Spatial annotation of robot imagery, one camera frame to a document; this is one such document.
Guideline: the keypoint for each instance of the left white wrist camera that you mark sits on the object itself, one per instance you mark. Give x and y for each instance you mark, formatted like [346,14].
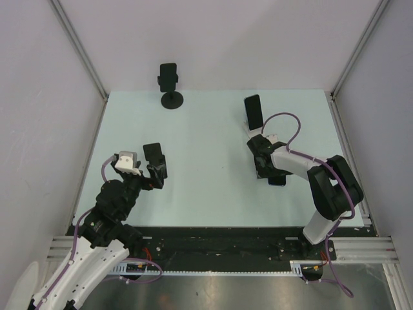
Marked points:
[127,163]

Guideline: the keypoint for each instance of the black round base phone stand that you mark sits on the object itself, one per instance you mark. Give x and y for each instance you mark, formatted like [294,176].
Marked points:
[172,100]

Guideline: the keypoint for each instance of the aluminium frame post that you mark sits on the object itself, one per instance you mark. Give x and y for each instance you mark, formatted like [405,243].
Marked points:
[372,23]
[77,45]

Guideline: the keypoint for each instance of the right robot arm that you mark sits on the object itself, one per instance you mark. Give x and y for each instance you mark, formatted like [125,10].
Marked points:
[334,188]

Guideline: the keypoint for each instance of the black phone on round stand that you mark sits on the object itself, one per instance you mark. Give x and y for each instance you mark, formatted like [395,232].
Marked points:
[168,77]

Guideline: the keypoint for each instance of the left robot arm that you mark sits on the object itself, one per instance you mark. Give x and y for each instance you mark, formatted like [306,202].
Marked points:
[101,239]

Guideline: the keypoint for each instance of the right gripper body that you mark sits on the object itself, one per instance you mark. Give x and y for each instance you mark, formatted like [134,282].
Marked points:
[261,170]

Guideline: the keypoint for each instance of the left aluminium frame post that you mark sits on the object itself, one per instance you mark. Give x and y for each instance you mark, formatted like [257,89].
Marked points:
[77,45]

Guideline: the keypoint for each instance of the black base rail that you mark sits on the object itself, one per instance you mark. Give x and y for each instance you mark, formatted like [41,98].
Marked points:
[224,249]

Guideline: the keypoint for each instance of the black phone blue edge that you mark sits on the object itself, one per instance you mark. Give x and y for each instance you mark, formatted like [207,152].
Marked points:
[274,176]

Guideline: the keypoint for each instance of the white folding phone stand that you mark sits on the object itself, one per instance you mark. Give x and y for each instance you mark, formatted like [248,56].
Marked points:
[253,130]

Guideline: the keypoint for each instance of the black folding phone stand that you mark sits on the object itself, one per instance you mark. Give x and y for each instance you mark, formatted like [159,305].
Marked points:
[155,157]

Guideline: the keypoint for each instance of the right aluminium frame post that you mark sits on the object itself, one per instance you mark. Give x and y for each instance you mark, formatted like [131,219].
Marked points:
[372,23]

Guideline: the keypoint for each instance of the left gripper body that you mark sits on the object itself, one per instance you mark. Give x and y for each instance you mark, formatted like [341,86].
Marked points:
[143,183]

